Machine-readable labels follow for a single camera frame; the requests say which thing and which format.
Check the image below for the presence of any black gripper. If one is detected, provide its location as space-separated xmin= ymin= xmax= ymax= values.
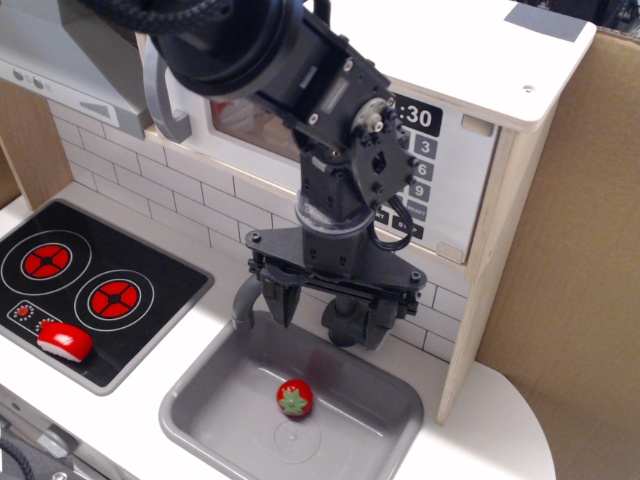
xmin=245 ymin=227 xmax=426 ymax=350

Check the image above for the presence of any brown cardboard panel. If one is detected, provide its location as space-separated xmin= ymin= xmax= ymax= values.
xmin=477 ymin=30 xmax=639 ymax=479

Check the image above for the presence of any grey microwave door handle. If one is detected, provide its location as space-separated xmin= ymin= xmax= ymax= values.
xmin=143 ymin=43 xmax=192 ymax=144

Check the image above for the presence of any orange salmon sushi toy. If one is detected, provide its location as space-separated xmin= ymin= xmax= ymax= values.
xmin=210 ymin=99 xmax=256 ymax=135

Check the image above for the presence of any grey range hood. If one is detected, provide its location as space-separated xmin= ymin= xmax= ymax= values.
xmin=1 ymin=1 xmax=152 ymax=139

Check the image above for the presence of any grey toy sink basin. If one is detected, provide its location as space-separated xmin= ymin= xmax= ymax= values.
xmin=160 ymin=312 xmax=424 ymax=479

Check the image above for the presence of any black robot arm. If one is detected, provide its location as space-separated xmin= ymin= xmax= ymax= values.
xmin=89 ymin=1 xmax=426 ymax=350

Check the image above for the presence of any grey tape patch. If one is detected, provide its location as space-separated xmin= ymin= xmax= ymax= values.
xmin=504 ymin=2 xmax=587 ymax=42

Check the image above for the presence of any wooden microwave cabinet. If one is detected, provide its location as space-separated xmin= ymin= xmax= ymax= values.
xmin=141 ymin=1 xmax=595 ymax=423

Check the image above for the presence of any wooden left side panel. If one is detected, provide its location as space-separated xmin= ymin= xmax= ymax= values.
xmin=1 ymin=81 xmax=73 ymax=210

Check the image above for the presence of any red toy strawberry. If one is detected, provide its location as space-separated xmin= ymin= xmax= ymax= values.
xmin=276 ymin=379 xmax=314 ymax=418

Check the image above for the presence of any black toy stovetop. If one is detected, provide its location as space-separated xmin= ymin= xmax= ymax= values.
xmin=1 ymin=201 xmax=214 ymax=396

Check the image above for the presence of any red tuna sushi toy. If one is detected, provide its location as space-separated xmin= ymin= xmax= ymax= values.
xmin=36 ymin=321 xmax=93 ymax=363

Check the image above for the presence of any grey oven front panel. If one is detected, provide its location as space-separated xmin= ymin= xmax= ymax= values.
xmin=1 ymin=387 xmax=135 ymax=480

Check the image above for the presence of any dark grey toy faucet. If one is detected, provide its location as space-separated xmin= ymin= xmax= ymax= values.
xmin=231 ymin=275 xmax=384 ymax=350

